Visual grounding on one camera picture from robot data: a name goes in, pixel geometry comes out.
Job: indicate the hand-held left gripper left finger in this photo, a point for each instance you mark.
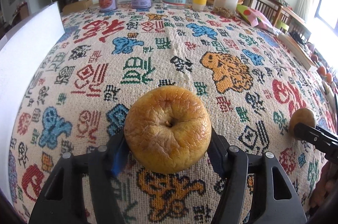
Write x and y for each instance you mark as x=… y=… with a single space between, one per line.
x=118 y=163

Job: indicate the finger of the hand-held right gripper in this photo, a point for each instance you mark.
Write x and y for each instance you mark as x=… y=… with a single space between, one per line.
x=306 y=132

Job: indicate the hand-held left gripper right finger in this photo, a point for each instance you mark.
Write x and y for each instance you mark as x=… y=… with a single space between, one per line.
x=216 y=158

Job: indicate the green-brown kiwi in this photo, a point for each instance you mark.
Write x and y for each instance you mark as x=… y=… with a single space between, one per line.
x=301 y=116

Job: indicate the wrinkled yellow apple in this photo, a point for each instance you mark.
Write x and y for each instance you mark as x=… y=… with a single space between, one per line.
x=167 y=129

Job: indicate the white cardboard box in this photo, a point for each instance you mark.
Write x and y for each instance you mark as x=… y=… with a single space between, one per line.
x=26 y=55

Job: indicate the fruit basket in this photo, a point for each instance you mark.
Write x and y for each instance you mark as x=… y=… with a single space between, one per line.
x=323 y=78

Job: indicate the orange in basket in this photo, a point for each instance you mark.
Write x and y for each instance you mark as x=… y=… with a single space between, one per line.
x=321 y=70
x=329 y=78

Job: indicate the orange cover book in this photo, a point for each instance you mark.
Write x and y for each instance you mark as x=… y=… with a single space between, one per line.
x=298 y=52

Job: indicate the printed woven tablecloth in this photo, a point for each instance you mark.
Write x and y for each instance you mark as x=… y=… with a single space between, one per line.
x=171 y=55

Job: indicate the pink snack bag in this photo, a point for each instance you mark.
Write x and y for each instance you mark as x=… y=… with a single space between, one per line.
x=254 y=16

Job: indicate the pile of walnuts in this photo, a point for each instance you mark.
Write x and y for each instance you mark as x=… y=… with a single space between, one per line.
x=224 y=12

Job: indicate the small yellow-lid jar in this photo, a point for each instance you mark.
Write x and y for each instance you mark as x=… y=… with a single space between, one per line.
x=199 y=3

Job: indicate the brown cardboard box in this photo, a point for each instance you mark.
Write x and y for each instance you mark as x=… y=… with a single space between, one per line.
x=78 y=4

